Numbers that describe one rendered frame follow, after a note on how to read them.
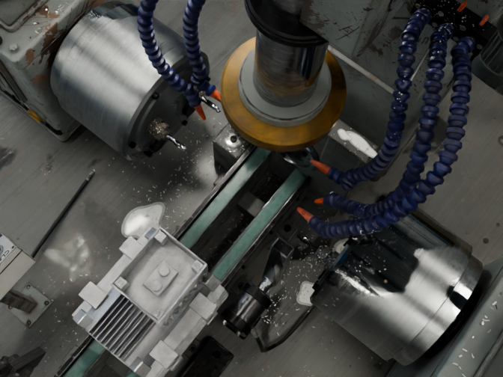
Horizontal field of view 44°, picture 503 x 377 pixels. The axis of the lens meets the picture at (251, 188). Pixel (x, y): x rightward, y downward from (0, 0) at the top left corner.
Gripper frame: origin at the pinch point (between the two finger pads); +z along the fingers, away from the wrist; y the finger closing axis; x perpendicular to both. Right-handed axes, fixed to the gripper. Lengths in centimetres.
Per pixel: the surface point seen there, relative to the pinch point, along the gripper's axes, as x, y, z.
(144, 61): -41, 21, 26
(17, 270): -1.1, 15.0, 14.7
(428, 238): -46, -35, 29
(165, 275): -17.6, -6.3, 15.4
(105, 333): -4.6, -4.4, 12.6
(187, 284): -17.8, -9.7, 17.7
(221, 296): -16.7, -14.6, 25.3
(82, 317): -4.0, 0.2, 12.5
